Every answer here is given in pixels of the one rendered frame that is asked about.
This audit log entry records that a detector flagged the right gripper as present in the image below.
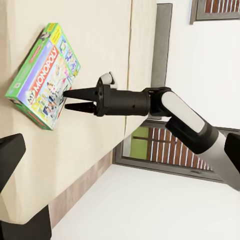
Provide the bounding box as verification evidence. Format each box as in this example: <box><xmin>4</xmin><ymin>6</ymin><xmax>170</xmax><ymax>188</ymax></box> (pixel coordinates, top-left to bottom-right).
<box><xmin>63</xmin><ymin>84</ymin><xmax>135</xmax><ymax>117</ymax></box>

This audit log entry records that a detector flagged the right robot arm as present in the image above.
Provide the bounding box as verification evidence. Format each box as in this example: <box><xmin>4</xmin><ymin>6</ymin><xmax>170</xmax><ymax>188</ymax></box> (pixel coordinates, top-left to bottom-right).
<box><xmin>63</xmin><ymin>71</ymin><xmax>240</xmax><ymax>191</ymax></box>

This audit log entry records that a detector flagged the board game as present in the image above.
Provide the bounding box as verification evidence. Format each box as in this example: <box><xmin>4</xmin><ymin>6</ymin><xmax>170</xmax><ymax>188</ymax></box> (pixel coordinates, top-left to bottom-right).
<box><xmin>5</xmin><ymin>22</ymin><xmax>81</xmax><ymax>131</ymax></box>

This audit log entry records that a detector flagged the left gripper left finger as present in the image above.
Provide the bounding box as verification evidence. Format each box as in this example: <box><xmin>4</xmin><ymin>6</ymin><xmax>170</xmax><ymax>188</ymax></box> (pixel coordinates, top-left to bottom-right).
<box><xmin>0</xmin><ymin>133</ymin><xmax>26</xmax><ymax>193</ymax></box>

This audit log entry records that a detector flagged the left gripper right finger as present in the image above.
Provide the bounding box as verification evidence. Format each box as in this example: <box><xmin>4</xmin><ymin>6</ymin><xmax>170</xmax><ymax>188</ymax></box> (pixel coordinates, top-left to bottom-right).
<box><xmin>224</xmin><ymin>132</ymin><xmax>240</xmax><ymax>173</ymax></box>

